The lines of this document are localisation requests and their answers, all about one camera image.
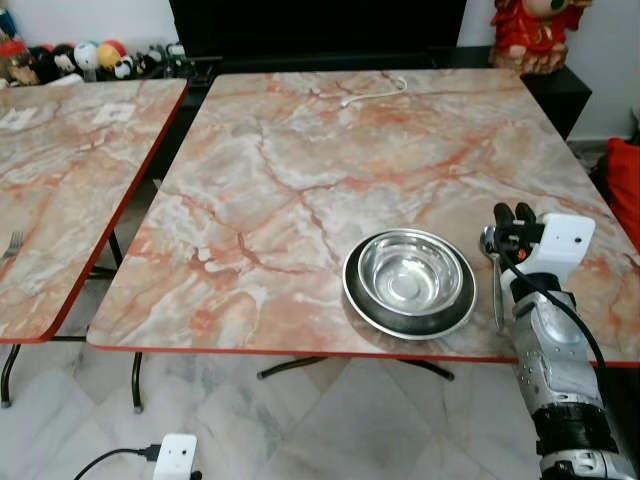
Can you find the white teal plush toy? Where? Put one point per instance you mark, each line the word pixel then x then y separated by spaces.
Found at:
pixel 87 55

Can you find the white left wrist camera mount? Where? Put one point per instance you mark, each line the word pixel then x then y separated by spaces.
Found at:
pixel 175 458

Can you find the black frame of large table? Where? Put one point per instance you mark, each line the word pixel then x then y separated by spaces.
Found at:
pixel 285 366

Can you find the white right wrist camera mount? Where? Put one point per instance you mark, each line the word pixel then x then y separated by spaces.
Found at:
pixel 565 245

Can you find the steel bowl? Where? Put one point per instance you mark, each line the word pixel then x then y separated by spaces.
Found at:
pixel 410 270

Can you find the steel plate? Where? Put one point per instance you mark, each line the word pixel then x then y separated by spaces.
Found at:
pixel 385 322

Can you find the panda plush toy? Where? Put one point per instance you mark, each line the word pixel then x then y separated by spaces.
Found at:
pixel 125 68

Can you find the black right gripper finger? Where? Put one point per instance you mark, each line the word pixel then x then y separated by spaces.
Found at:
pixel 503 215
pixel 524 214

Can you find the red figurine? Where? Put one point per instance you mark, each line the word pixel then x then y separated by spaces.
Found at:
pixel 535 35

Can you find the steel spoon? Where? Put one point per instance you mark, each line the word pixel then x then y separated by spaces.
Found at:
pixel 497 290

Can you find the black plush toy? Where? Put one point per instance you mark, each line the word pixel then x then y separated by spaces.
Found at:
pixel 48 62

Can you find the white paper card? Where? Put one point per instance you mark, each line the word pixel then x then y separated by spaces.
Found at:
pixel 113 113

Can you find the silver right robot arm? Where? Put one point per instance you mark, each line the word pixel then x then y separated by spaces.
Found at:
pixel 555 380

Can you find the brown plush toy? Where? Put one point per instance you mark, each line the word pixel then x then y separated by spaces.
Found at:
pixel 12 62

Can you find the red cushion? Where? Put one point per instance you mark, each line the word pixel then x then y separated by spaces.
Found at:
pixel 625 190

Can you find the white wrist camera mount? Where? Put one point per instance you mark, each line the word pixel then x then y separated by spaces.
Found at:
pixel 565 245
pixel 175 458

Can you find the steel fork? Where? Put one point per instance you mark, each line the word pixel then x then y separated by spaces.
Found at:
pixel 12 247

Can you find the black television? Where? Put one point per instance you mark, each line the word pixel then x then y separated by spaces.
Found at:
pixel 315 25

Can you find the orange yellow plush toy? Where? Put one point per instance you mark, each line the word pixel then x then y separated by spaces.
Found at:
pixel 112 52

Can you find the black frame of small table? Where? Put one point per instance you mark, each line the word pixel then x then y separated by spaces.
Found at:
pixel 9 378

